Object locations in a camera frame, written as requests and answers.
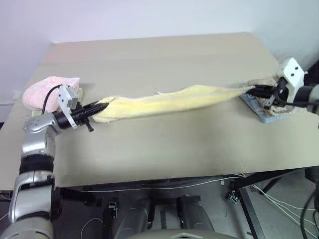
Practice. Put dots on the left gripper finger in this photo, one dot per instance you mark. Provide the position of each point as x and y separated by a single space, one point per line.
98 105
96 112

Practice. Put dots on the metal table clamp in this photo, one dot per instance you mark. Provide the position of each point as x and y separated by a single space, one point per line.
233 194

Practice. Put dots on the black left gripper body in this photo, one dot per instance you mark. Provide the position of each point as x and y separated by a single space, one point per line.
79 115

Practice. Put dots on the dark furniture piece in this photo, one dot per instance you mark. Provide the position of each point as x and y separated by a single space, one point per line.
312 74

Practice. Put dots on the folded blue towel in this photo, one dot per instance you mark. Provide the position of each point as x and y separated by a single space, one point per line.
254 105

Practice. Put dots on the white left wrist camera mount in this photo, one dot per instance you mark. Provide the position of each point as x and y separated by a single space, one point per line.
65 99

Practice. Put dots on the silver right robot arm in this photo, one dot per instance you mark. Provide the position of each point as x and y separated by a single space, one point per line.
305 95

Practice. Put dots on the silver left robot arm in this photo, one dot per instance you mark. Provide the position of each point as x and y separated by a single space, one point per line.
32 174

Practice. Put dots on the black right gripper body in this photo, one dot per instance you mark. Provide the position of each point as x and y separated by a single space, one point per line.
282 90

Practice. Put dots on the yellow fluffy towel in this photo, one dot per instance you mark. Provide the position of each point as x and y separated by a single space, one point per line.
174 102

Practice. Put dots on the folded pink towel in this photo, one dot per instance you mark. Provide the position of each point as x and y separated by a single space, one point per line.
42 92

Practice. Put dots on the grey rounded robot torso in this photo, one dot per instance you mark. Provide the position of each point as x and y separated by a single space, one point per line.
179 235

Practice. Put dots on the beige towel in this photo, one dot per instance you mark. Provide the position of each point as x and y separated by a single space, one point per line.
264 81

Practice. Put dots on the dark grey rounded housing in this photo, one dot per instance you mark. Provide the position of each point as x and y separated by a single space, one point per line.
195 214
137 214

